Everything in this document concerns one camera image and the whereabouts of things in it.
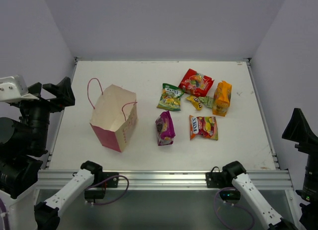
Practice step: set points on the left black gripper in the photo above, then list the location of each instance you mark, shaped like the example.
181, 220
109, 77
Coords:
36, 104

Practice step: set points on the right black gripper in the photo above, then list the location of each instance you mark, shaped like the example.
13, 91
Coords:
299, 130

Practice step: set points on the pink paper bag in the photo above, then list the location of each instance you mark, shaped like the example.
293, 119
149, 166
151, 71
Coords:
114, 116

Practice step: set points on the orange snack pack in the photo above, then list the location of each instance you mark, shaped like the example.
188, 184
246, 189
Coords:
222, 99

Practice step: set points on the orange Fox's candy bag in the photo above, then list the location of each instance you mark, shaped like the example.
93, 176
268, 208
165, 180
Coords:
205, 127

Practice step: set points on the pale green small packet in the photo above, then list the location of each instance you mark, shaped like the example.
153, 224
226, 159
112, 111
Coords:
207, 101

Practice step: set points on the yellow M&M's packet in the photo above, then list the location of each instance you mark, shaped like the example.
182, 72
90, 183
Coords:
195, 102

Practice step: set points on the red snack pack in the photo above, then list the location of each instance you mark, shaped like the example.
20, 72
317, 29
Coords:
195, 83

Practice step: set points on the green Fox's candy bag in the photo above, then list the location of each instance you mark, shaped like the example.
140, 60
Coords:
170, 97

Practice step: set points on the purple snack pack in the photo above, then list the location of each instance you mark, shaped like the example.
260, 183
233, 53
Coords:
165, 129

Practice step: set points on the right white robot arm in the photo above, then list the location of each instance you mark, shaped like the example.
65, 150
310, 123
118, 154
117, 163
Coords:
269, 218

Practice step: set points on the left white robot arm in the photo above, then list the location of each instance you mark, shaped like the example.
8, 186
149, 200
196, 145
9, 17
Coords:
22, 143

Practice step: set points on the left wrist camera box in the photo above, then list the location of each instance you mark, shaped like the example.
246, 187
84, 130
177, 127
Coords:
14, 89

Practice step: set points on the aluminium mounting rail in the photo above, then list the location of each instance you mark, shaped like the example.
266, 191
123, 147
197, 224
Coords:
170, 180

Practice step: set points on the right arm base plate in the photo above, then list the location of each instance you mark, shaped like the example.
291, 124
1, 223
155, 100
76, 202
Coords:
217, 178

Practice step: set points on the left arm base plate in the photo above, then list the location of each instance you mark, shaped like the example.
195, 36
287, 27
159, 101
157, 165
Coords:
105, 180

